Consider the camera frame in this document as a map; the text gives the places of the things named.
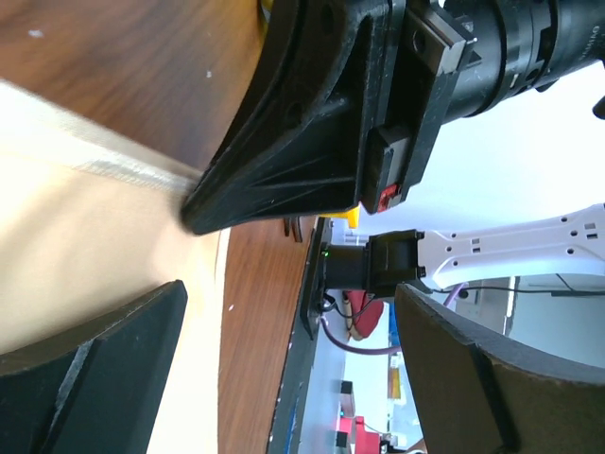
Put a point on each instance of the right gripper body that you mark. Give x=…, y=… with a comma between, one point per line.
x=433, y=49

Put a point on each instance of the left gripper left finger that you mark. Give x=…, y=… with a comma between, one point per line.
x=96, y=387

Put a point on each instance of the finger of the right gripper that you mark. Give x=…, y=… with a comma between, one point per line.
x=298, y=143

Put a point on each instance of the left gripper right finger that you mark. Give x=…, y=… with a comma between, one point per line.
x=477, y=391

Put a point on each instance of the beige cloth napkin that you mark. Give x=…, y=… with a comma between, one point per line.
x=89, y=221

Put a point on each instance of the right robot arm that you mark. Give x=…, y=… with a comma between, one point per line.
x=494, y=148

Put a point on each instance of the yellow plastic bin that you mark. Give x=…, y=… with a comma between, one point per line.
x=351, y=216

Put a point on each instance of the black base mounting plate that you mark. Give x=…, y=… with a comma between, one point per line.
x=303, y=418

